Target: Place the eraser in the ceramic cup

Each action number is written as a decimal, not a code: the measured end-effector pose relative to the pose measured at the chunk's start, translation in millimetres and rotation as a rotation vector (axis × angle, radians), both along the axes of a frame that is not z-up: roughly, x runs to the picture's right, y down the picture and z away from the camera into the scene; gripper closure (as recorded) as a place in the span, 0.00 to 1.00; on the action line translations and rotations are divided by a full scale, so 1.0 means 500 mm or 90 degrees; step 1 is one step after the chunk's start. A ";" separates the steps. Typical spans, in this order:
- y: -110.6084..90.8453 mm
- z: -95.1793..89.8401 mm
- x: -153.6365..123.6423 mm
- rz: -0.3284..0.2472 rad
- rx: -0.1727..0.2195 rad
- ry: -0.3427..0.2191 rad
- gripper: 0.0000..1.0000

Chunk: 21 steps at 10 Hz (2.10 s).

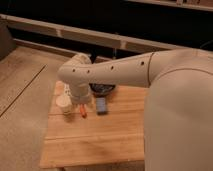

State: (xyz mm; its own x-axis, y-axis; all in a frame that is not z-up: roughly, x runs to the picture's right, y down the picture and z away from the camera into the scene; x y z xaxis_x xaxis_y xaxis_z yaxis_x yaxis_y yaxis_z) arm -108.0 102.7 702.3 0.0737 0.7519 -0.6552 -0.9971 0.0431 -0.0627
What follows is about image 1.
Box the black bowl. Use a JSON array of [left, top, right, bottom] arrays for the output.
[[90, 84, 115, 97]]

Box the white ceramic cup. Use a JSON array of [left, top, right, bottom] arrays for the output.
[[56, 94, 71, 115]]

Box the blue sponge block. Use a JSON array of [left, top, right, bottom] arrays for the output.
[[96, 97, 107, 115]]

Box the metal rail frame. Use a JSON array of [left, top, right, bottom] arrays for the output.
[[0, 13, 213, 61]]

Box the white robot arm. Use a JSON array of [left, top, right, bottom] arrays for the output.
[[58, 48, 213, 171]]

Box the wooden board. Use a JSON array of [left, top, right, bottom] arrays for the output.
[[40, 86, 147, 168]]

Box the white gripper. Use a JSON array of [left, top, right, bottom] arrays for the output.
[[69, 83, 91, 104]]

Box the white power strip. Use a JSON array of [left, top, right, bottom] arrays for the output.
[[64, 84, 70, 96]]

